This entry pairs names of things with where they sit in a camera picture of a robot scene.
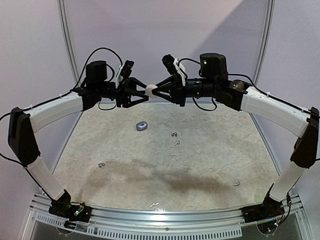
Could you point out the pink white earbud charging case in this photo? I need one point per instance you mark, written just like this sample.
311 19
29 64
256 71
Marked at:
149 90

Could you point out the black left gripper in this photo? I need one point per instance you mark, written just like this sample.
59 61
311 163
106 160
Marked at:
123 92

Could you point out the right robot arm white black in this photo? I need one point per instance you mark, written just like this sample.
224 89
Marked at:
244 96

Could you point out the blue-grey earbud charging case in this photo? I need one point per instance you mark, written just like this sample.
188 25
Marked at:
141 126

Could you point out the aluminium front rail base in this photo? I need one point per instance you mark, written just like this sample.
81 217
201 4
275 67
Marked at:
124 224

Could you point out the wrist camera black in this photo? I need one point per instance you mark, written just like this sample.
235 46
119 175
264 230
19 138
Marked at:
124 72
174 67

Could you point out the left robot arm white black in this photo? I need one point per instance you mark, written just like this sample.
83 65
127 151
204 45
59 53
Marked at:
24 123

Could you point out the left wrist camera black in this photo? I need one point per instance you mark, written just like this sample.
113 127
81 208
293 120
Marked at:
124 72

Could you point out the aluminium corner post right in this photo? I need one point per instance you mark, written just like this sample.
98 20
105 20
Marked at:
264 39

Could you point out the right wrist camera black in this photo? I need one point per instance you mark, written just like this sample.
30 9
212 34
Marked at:
174 67

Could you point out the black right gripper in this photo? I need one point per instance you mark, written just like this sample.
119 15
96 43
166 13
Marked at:
178 90

